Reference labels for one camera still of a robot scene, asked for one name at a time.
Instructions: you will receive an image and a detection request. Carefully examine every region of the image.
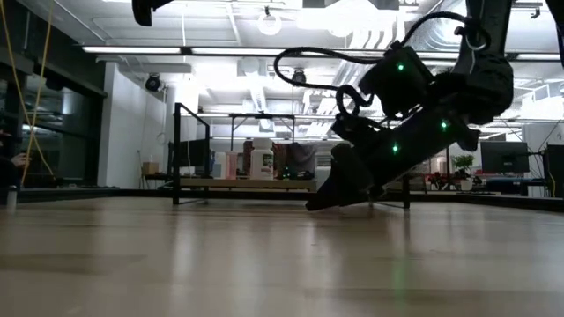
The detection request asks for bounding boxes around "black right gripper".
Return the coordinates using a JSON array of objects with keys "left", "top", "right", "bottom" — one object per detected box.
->
[{"left": 305, "top": 43, "right": 481, "bottom": 212}]

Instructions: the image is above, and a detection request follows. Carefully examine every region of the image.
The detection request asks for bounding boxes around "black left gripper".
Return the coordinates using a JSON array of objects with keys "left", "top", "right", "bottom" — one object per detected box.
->
[{"left": 130, "top": 0, "right": 175, "bottom": 27}]

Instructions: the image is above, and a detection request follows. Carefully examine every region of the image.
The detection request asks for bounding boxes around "white bottle green label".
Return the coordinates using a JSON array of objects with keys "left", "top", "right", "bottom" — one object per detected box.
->
[{"left": 249, "top": 137, "right": 275, "bottom": 181}]

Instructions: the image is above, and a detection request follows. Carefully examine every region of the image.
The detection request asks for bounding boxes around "small orange vial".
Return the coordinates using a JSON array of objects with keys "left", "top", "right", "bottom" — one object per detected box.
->
[{"left": 225, "top": 151, "right": 239, "bottom": 180}]

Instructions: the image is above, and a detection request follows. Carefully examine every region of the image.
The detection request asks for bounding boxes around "small white bottle bluish label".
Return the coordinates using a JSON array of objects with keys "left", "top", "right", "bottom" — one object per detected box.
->
[{"left": 212, "top": 151, "right": 227, "bottom": 180}]

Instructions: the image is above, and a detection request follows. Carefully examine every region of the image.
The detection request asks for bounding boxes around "long ceiling light bar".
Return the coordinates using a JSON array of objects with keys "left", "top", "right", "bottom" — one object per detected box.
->
[{"left": 81, "top": 45, "right": 564, "bottom": 62}]

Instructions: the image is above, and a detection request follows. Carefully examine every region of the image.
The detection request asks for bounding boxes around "grey hanging cloth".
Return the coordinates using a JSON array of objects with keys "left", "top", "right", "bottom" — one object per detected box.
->
[{"left": 288, "top": 142, "right": 319, "bottom": 180}]

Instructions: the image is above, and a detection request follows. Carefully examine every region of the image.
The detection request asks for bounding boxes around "brown patterned hanging cloth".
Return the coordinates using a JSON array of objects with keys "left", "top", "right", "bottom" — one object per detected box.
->
[{"left": 242, "top": 138, "right": 290, "bottom": 180}]

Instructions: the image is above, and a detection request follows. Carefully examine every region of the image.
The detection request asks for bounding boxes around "green plant white pot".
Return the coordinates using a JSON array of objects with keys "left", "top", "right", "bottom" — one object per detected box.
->
[{"left": 452, "top": 153, "right": 476, "bottom": 191}]

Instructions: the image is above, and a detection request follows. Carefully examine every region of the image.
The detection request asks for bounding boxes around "dark background monitor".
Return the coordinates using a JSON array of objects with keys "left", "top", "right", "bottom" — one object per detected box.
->
[{"left": 166, "top": 138, "right": 208, "bottom": 176}]

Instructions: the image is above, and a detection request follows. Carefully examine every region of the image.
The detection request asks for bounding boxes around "black monitor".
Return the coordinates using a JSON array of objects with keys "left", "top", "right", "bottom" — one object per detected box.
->
[{"left": 479, "top": 140, "right": 531, "bottom": 174}]

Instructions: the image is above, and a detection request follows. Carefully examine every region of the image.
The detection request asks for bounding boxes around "black cabinet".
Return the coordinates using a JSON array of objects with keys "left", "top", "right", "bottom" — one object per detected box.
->
[{"left": 544, "top": 144, "right": 564, "bottom": 198}]

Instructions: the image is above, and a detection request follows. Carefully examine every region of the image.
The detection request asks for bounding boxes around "person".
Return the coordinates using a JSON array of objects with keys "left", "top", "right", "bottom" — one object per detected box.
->
[{"left": 0, "top": 130, "right": 32, "bottom": 191}]

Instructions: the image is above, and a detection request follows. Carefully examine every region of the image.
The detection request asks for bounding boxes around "small white grey-topped cylinder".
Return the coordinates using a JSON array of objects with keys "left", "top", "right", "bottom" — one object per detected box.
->
[{"left": 5, "top": 184, "right": 19, "bottom": 213}]

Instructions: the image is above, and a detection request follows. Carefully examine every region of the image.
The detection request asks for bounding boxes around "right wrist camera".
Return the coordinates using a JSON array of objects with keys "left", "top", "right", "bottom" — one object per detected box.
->
[{"left": 330, "top": 113, "right": 381, "bottom": 149}]

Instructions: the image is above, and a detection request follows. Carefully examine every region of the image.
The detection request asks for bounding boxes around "black wire frame tray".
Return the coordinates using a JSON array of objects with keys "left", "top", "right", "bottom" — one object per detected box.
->
[{"left": 173, "top": 102, "right": 412, "bottom": 210}]

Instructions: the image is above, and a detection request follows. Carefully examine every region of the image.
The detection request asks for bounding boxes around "black background metal frame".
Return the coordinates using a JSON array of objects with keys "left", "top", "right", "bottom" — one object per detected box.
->
[{"left": 227, "top": 112, "right": 297, "bottom": 178}]

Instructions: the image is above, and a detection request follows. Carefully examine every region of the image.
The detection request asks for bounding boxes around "white ceiling ring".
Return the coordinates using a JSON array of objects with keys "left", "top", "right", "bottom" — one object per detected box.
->
[{"left": 257, "top": 11, "right": 283, "bottom": 37}]

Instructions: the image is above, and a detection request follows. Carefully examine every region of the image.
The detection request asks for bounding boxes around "yellow hanging cable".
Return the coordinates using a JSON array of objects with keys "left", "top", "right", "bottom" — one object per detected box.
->
[
  {"left": 19, "top": 0, "right": 55, "bottom": 185},
  {"left": 0, "top": 0, "right": 55, "bottom": 177}
]

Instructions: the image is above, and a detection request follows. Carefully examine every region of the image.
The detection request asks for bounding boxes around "large silver air duct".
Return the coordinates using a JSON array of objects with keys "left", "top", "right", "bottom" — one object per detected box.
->
[{"left": 407, "top": 0, "right": 468, "bottom": 50}]

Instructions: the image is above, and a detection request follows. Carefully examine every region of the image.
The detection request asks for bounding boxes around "black aluminium rig frame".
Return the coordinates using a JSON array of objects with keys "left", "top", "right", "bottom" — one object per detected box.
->
[{"left": 17, "top": 187, "right": 564, "bottom": 213}]

